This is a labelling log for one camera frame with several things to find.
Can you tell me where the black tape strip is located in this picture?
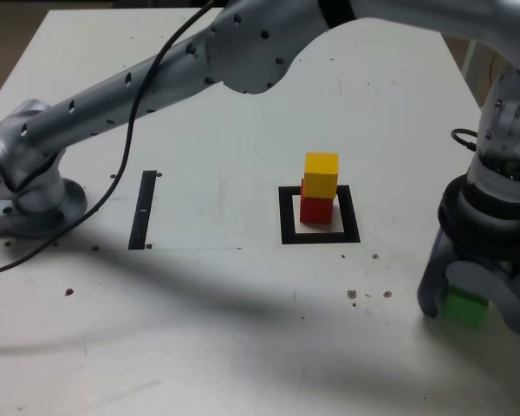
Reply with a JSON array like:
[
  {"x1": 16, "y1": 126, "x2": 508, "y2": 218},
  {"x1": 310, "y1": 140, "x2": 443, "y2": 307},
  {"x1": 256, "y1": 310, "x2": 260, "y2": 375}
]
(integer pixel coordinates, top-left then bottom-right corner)
[{"x1": 127, "y1": 170, "x2": 158, "y2": 251}]

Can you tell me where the white table leg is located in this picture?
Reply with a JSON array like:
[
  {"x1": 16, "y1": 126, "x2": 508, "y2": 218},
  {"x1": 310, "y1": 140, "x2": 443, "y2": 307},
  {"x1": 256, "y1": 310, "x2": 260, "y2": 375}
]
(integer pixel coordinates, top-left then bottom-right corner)
[{"x1": 461, "y1": 37, "x2": 478, "y2": 77}]

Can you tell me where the black tape square outline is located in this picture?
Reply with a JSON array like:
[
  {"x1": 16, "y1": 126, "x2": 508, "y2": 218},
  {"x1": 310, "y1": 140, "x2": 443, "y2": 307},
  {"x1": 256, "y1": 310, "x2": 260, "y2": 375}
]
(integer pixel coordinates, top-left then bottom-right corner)
[{"x1": 277, "y1": 185, "x2": 361, "y2": 245}]

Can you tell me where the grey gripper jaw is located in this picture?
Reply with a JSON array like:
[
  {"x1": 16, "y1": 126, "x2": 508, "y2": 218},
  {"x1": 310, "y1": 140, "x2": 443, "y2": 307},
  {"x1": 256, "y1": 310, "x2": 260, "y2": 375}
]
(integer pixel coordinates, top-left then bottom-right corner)
[
  {"x1": 444, "y1": 255, "x2": 520, "y2": 335},
  {"x1": 417, "y1": 229, "x2": 459, "y2": 318}
]

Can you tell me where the red cube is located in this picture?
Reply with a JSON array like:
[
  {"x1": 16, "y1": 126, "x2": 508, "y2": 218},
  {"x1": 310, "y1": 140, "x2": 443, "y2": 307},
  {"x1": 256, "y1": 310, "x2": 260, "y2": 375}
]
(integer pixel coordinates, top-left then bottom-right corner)
[{"x1": 299, "y1": 179, "x2": 335, "y2": 225}]

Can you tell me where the yellow cube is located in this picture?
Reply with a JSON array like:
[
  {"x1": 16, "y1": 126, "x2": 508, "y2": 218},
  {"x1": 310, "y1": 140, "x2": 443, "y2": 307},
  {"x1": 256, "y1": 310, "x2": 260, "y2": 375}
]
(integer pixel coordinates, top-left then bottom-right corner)
[{"x1": 302, "y1": 152, "x2": 340, "y2": 198}]

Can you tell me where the green cube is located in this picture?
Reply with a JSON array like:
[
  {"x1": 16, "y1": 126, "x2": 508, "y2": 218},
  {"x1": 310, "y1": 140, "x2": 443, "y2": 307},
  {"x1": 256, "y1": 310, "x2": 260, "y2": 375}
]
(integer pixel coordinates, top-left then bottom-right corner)
[{"x1": 441, "y1": 284, "x2": 491, "y2": 328}]

